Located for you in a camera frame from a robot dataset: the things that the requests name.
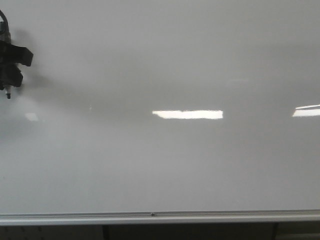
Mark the black white whiteboard marker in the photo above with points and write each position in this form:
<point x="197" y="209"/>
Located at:
<point x="5" y="36"/>

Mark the dark cabinet below whiteboard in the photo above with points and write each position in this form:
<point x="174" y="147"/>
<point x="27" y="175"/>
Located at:
<point x="308" y="230"/>

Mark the aluminium whiteboard tray rail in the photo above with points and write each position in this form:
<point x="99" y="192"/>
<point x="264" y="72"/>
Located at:
<point x="158" y="217"/>

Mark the white whiteboard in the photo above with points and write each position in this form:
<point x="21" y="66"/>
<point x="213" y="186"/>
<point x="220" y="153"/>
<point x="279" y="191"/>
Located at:
<point x="162" y="106"/>

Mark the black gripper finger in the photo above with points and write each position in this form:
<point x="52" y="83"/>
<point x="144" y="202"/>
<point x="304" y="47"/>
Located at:
<point x="10" y="53"/>
<point x="10" y="75"/>

